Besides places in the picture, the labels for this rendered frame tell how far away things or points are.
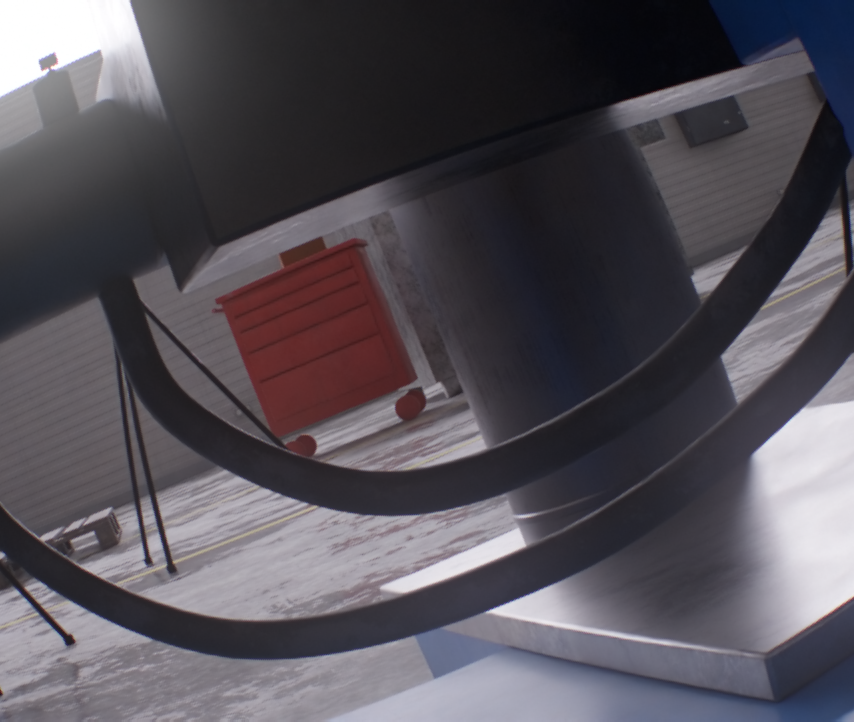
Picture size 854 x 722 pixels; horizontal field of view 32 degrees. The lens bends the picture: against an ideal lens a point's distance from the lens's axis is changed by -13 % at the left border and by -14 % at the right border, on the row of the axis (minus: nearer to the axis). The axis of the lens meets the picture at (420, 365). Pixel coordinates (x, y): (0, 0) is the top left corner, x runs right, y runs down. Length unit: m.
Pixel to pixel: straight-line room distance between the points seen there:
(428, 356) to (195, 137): 8.16
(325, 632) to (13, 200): 0.27
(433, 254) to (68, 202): 0.56
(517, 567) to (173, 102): 0.27
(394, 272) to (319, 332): 0.80
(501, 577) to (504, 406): 0.56
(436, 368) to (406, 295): 0.40
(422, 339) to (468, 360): 7.48
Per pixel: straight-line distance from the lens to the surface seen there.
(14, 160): 0.81
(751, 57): 0.71
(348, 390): 8.15
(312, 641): 0.78
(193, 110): 0.64
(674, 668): 0.83
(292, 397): 8.19
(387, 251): 8.80
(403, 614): 0.76
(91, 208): 0.79
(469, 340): 1.30
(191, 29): 0.65
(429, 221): 1.29
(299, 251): 8.50
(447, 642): 1.39
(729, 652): 0.75
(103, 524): 7.41
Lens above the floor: 0.34
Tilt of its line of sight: 1 degrees down
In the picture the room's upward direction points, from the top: 22 degrees counter-clockwise
